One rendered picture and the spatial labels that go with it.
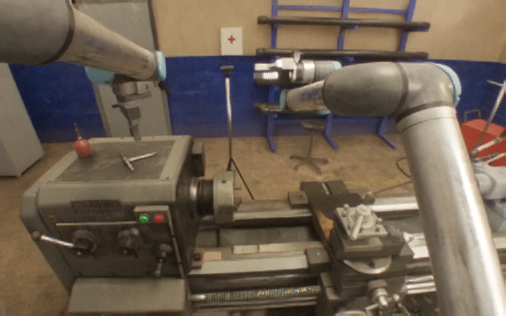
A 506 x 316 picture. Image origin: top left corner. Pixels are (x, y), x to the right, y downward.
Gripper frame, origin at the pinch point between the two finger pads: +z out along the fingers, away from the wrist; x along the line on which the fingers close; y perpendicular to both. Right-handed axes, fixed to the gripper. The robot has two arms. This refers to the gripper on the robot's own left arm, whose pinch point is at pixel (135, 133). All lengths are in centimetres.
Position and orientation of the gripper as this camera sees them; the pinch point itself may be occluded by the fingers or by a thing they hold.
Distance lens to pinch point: 113.9
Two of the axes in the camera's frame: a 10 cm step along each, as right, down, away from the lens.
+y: -7.8, 3.1, -5.4
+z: -0.1, 8.7, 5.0
